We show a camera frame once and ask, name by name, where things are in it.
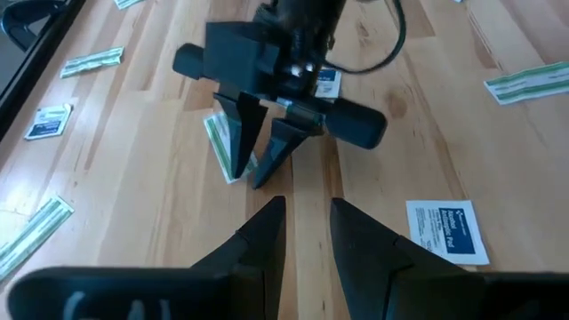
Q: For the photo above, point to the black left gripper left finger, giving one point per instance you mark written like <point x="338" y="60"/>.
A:
<point x="262" y="249"/>

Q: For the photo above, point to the green striped bandage wrapper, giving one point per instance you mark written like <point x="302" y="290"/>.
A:
<point x="126" y="3"/>
<point x="91" y="62"/>
<point x="529" y="82"/>
<point x="220" y="142"/>
<point x="35" y="235"/>

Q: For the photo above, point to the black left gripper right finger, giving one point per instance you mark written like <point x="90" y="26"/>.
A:
<point x="378" y="266"/>

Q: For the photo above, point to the blue white alcohol pad packet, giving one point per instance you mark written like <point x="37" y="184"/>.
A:
<point x="444" y="231"/>
<point x="331" y="84"/>
<point x="49" y="122"/>

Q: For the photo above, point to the black frame clamp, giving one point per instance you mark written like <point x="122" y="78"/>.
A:
<point x="8" y="24"/>

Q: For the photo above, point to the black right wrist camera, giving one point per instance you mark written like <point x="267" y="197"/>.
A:
<point x="235" y="58"/>

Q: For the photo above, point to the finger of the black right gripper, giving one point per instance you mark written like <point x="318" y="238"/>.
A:
<point x="280" y="146"/>
<point x="244" y="129"/>

